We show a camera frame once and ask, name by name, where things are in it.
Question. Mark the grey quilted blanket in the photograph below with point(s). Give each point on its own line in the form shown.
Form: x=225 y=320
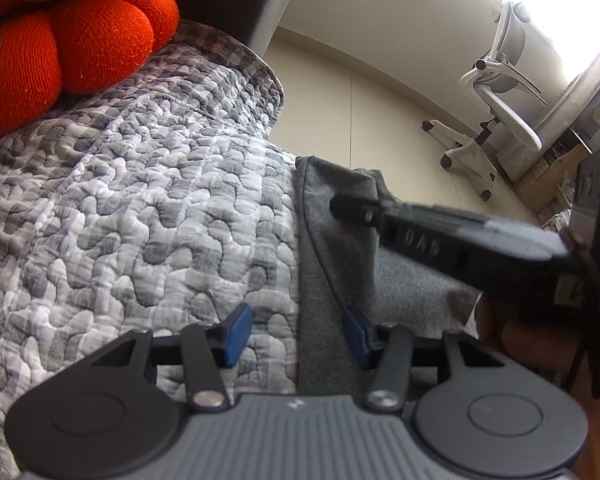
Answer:
x=130 y=200

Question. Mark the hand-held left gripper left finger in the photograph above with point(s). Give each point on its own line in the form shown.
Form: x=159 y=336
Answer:
x=237 y=332

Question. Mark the orange pumpkin cushion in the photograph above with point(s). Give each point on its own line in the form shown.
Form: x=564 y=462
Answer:
x=80 y=30

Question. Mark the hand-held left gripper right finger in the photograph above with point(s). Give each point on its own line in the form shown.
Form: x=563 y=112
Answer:
x=357 y=337

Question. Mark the grey office chair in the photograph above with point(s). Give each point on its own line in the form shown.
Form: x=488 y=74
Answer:
x=505 y=85

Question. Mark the wooden desk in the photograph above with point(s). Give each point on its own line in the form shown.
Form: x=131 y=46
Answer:
x=550 y=180

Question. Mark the grey t-shirt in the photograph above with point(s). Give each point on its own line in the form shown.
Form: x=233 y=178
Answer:
x=340 y=270

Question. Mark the patterned grey curtain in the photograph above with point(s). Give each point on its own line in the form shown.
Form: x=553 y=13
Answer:
x=565 y=120

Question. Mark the person's right hand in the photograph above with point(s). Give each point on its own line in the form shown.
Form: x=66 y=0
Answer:
x=535 y=340

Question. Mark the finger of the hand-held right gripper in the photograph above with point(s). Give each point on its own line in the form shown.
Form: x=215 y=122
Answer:
x=355 y=207

